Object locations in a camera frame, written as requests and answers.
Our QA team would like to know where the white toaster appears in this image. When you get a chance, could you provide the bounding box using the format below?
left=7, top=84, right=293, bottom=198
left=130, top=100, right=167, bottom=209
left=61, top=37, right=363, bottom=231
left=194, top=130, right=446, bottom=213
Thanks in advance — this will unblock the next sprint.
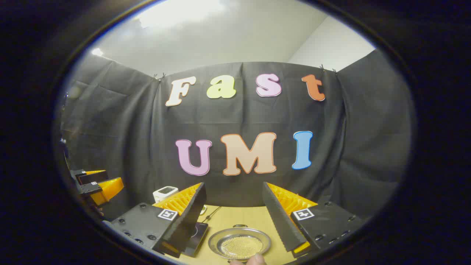
left=153, top=186, right=179, bottom=203

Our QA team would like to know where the stainless steel pot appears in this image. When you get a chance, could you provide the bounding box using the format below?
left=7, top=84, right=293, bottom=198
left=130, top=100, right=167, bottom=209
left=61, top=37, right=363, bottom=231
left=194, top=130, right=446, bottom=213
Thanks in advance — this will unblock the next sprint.
left=208, top=224, right=272, bottom=262

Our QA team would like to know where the black induction cooktop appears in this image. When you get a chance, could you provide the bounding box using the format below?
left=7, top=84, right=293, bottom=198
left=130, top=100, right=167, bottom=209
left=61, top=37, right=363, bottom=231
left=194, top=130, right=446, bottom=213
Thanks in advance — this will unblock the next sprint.
left=183, top=222, right=209, bottom=257

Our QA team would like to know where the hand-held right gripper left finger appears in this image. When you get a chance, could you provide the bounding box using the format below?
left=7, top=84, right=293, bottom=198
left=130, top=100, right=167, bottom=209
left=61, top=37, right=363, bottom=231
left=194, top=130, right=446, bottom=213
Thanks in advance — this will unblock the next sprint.
left=103, top=182, right=207, bottom=259

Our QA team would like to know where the pile of yellow soybeans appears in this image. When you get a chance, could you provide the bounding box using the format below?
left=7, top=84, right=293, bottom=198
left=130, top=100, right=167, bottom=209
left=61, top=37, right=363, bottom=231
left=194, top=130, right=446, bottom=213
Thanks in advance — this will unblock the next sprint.
left=221, top=236, right=263, bottom=259

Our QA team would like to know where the black backdrop cloth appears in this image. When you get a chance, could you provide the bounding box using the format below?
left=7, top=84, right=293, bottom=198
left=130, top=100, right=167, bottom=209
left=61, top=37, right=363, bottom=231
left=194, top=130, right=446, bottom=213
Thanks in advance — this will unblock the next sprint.
left=61, top=50, right=412, bottom=221

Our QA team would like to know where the black power cable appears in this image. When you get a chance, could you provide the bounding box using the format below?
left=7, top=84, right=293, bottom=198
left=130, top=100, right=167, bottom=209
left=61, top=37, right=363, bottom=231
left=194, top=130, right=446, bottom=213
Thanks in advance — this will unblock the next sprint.
left=202, top=206, right=222, bottom=224

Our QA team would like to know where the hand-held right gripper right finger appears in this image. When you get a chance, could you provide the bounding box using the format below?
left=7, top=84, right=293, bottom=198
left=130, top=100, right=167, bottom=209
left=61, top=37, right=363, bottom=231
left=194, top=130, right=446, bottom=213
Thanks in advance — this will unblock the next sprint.
left=262, top=181, right=364, bottom=259

